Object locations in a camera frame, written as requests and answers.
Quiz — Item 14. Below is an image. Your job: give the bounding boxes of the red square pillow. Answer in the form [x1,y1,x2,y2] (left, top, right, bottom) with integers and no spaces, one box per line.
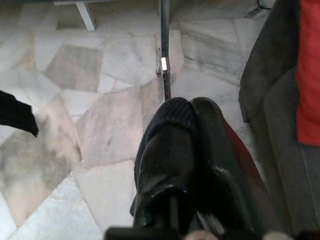
[296,0,320,147]

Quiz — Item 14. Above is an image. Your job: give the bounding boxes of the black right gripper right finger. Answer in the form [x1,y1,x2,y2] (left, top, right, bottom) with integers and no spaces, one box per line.
[191,96,265,237]

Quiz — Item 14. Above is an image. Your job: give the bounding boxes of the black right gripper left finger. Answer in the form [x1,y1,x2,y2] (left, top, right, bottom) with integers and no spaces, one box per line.
[133,128,200,235]

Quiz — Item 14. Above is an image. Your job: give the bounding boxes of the silver metal clothes rack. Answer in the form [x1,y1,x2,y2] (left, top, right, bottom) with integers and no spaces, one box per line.
[156,0,174,103]

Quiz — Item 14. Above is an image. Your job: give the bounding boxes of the black polo shirt red collar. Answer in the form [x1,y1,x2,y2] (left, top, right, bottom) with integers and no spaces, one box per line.
[0,89,40,138]

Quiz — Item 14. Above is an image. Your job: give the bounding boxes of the navy polo shirt orange-striped collar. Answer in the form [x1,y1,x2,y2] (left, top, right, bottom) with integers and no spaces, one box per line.
[129,96,276,233]

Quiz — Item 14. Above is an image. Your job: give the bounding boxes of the dark grey tv console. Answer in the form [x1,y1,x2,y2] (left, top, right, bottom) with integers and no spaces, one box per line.
[53,0,161,32]

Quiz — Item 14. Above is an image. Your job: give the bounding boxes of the dark grey fabric sofa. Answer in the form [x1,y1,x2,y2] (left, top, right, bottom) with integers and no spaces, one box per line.
[238,0,320,237]

